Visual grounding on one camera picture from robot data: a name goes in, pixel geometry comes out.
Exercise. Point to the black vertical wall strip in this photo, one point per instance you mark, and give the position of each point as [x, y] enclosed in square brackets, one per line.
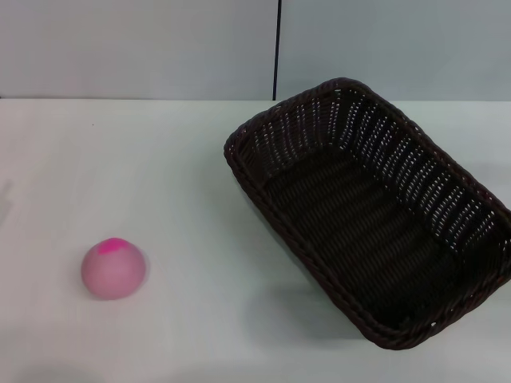
[277, 48]

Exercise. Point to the pink peach toy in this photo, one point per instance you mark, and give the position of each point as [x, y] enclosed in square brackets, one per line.
[113, 271]

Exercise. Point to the dark brown wicker basket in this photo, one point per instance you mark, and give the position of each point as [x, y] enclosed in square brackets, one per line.
[359, 223]

